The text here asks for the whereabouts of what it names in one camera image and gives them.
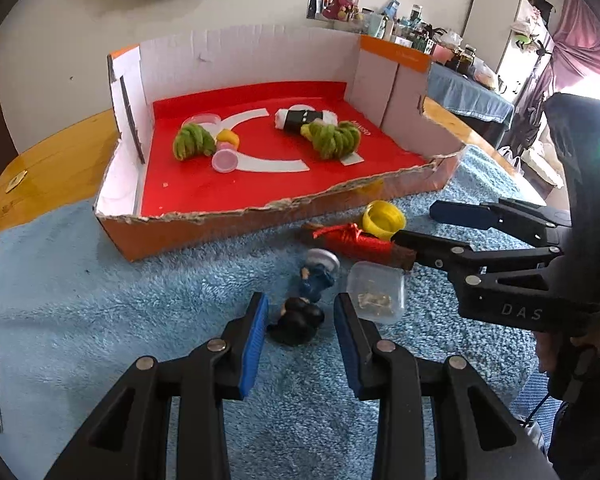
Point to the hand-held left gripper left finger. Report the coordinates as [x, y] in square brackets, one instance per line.
[252, 345]

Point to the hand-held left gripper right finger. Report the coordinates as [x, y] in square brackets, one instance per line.
[350, 345]

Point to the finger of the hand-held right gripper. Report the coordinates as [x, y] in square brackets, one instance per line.
[430, 250]
[460, 214]

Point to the black-haired figurine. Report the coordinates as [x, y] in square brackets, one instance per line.
[297, 320]

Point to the yellow bottle cap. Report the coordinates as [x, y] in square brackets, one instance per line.
[382, 219]

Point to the small clear plastic box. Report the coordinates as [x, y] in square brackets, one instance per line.
[375, 292]

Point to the blue figurine with grey hat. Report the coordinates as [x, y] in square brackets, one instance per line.
[317, 277]

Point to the red firecracker ornament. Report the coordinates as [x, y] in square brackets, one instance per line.
[350, 242]

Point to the green fuzzy coil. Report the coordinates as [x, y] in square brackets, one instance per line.
[330, 141]
[194, 141]

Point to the small pink plastic cup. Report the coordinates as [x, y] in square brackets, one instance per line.
[225, 161]

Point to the small yellow toy piece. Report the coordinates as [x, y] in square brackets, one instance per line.
[228, 137]

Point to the orange and white cardboard box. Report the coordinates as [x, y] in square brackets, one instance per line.
[250, 55]

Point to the person's right forearm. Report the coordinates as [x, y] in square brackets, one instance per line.
[590, 445]

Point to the person's right hand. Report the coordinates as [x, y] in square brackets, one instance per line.
[544, 352]

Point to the white lumpy bundle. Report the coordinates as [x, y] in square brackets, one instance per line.
[537, 167]

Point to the white plastic bag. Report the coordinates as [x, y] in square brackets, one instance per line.
[511, 157]

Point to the white paper strip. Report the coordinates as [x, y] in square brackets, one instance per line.
[351, 159]

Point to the blue fluffy towel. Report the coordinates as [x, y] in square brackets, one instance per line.
[105, 320]

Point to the red sheet with white smile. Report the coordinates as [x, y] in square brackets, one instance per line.
[280, 185]

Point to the purple curtain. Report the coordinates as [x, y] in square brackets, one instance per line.
[580, 35]

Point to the green spider toy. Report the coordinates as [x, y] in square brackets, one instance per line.
[525, 40]

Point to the cluttered side table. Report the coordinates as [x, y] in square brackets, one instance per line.
[420, 32]

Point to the black and white rolled toy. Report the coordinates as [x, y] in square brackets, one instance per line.
[297, 117]

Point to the white refrigerator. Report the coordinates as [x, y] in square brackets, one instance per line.
[495, 15]

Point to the clear round plastic lid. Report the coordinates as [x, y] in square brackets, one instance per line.
[202, 118]

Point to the pink dragon plush toy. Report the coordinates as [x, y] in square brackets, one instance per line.
[341, 2]

